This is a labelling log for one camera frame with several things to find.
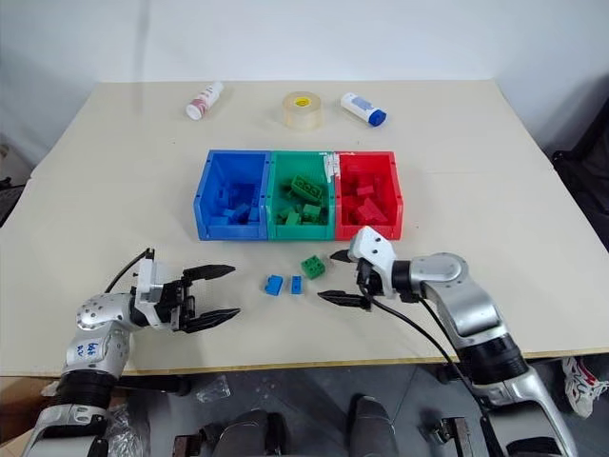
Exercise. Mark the crumpled clear plastic wrap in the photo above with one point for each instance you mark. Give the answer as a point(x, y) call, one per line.
point(124, 435)

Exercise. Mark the large long green block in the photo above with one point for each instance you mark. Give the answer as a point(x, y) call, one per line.
point(305, 187)

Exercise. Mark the blue plastic bin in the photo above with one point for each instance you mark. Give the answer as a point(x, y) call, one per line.
point(211, 228)

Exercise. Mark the clear tape roll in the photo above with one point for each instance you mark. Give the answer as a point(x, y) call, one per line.
point(303, 114)

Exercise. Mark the red plastic bin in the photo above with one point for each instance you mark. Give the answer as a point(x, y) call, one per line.
point(366, 232)

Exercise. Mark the brown cardboard box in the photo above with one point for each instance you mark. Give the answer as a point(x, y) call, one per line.
point(28, 395)

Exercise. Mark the white torn label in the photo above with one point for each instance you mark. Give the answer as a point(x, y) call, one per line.
point(329, 166)

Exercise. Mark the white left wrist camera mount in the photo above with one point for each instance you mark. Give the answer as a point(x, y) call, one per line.
point(148, 285)

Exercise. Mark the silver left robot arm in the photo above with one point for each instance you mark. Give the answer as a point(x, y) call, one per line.
point(102, 350)

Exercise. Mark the small green block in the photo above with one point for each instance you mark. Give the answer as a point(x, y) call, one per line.
point(291, 218)
point(310, 213)

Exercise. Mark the dark equipment pile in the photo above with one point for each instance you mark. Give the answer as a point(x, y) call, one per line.
point(12, 190)

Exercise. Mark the red block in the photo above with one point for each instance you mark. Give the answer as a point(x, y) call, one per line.
point(364, 190)
point(373, 212)

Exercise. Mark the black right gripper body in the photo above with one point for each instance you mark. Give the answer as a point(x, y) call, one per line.
point(368, 283)

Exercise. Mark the green square building block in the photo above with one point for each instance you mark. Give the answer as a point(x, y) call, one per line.
point(312, 267)

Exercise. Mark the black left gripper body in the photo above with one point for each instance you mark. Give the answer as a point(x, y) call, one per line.
point(178, 304)

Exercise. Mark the white red sneaker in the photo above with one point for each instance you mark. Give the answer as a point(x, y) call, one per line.
point(583, 385)

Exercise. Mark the black table frame bar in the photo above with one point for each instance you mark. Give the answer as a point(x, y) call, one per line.
point(157, 383)

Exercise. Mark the small narrow blue block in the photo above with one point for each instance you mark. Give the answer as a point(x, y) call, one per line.
point(297, 284)

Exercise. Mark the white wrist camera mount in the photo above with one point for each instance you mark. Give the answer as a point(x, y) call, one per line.
point(376, 250)
point(148, 285)

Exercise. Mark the green plastic bin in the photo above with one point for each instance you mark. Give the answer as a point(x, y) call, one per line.
point(300, 232)

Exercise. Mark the white bottle blue cap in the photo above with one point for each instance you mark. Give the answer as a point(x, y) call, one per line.
point(361, 108)

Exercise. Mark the white bottle pink label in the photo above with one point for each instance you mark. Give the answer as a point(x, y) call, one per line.
point(203, 101)

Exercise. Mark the small clear plastic bag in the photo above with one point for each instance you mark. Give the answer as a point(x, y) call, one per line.
point(214, 389)

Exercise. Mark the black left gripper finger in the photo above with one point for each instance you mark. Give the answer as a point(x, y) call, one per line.
point(211, 319)
point(209, 272)

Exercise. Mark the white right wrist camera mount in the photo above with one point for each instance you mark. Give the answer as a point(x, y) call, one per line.
point(376, 250)

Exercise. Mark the blue building block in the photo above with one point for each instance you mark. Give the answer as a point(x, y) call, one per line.
point(272, 286)

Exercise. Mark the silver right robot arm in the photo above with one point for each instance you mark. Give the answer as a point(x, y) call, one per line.
point(468, 309)

